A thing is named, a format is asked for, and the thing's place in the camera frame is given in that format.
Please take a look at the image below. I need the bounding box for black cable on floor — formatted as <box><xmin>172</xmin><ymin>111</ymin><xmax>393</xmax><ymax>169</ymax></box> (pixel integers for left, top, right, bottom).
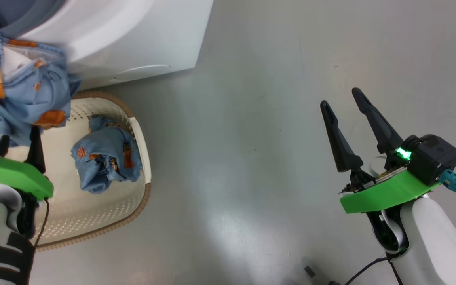
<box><xmin>345</xmin><ymin>257</ymin><xmax>389</xmax><ymax>285</ymax></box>

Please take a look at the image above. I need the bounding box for blue garment with white lining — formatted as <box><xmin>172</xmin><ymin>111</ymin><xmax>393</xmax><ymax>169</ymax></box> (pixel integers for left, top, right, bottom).
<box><xmin>0</xmin><ymin>0</ymin><xmax>81</xmax><ymax>147</ymax></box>

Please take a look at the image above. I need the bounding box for grey rubber door gasket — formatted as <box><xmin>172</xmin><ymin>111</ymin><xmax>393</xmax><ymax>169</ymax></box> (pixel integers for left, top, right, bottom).
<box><xmin>0</xmin><ymin>0</ymin><xmax>66</xmax><ymax>39</ymax></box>

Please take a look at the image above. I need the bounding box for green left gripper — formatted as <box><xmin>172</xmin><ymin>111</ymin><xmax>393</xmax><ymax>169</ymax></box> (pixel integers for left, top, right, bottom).
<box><xmin>0</xmin><ymin>126</ymin><xmax>54</xmax><ymax>200</ymax></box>

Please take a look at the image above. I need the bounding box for cream perforated laundry basket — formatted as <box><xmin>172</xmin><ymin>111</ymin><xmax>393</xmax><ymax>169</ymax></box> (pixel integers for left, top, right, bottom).
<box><xmin>0</xmin><ymin>91</ymin><xmax>152</xmax><ymax>252</ymax></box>

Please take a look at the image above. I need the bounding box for white front-load washing machine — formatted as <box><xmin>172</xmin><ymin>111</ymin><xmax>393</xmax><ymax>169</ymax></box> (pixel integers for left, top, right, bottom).
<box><xmin>0</xmin><ymin>0</ymin><xmax>214</xmax><ymax>91</ymax></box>

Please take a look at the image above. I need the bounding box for blue garment with orange print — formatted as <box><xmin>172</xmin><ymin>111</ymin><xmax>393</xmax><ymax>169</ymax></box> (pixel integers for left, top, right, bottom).
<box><xmin>71</xmin><ymin>115</ymin><xmax>142</xmax><ymax>194</ymax></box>

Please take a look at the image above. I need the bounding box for round white filter cover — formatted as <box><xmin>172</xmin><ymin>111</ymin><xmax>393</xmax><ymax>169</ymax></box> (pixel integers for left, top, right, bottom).
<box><xmin>109</xmin><ymin>65</ymin><xmax>172</xmax><ymax>82</ymax></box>

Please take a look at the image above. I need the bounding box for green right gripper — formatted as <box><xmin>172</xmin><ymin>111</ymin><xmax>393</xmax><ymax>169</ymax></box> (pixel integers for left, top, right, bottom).
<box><xmin>320</xmin><ymin>88</ymin><xmax>440</xmax><ymax>214</ymax></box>

